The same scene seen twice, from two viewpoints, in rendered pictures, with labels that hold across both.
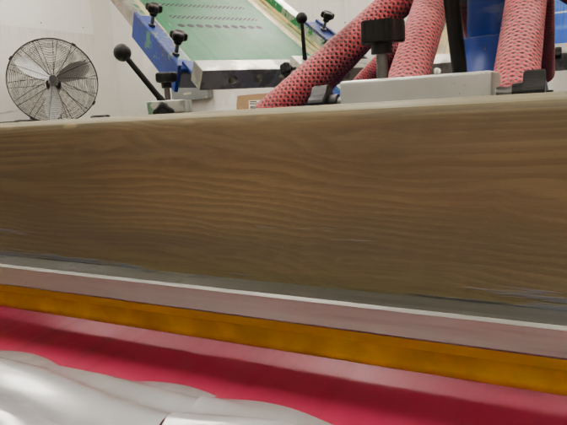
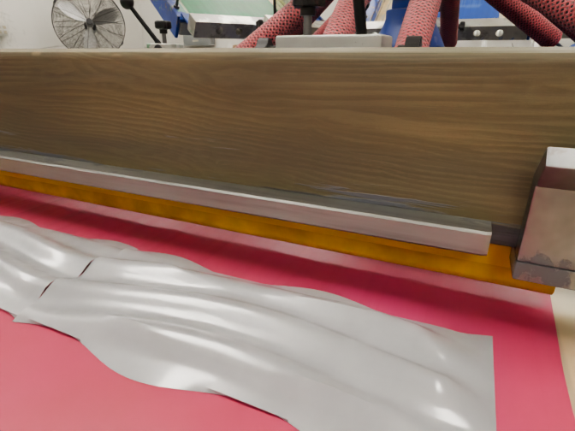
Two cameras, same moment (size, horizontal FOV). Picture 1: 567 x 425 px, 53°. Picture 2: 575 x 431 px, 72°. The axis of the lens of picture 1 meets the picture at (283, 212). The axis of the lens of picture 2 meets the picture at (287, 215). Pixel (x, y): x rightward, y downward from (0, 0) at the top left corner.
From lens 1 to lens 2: 0.05 m
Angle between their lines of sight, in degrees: 11
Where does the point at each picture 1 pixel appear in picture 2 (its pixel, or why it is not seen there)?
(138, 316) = (98, 197)
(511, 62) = (410, 30)
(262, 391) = (170, 247)
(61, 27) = not seen: outside the picture
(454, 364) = (293, 234)
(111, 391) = (67, 244)
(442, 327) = (274, 208)
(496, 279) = (313, 178)
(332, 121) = (210, 60)
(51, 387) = (24, 239)
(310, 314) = (195, 197)
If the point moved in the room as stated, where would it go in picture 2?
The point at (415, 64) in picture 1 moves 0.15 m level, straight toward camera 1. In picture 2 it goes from (343, 26) to (335, 19)
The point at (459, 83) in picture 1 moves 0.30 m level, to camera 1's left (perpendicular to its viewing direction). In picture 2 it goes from (358, 43) to (72, 42)
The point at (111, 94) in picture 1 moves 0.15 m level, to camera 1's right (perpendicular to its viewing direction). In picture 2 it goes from (137, 37) to (149, 37)
